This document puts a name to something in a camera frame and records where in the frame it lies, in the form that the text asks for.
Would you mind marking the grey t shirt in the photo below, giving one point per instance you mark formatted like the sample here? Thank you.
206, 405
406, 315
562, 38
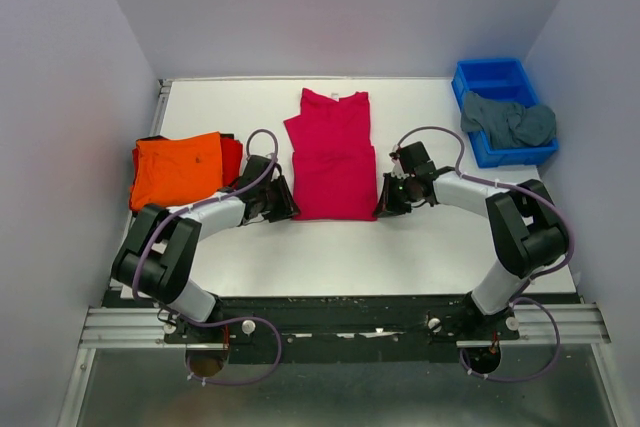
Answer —
508, 125

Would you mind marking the blue plastic bin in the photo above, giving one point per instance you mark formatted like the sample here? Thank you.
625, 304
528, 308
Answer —
500, 79

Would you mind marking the folded orange t shirt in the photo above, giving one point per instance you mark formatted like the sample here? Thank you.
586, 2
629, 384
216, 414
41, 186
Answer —
177, 174

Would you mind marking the magenta t shirt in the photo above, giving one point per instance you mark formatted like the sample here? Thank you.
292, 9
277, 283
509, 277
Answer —
333, 159

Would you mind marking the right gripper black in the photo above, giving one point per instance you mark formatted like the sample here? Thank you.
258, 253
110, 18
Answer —
386, 205

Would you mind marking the aluminium frame rail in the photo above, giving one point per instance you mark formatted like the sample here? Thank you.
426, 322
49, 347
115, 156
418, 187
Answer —
127, 375

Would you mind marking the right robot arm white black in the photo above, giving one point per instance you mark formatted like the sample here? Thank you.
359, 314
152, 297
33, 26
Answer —
527, 230

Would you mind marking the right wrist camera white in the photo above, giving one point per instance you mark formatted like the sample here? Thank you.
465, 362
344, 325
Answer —
397, 169

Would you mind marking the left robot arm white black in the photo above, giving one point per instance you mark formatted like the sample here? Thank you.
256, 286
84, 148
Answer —
157, 254

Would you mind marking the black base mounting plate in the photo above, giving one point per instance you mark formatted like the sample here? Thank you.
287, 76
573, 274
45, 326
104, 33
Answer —
338, 329

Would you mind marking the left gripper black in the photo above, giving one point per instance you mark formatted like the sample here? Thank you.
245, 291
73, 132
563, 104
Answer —
286, 208

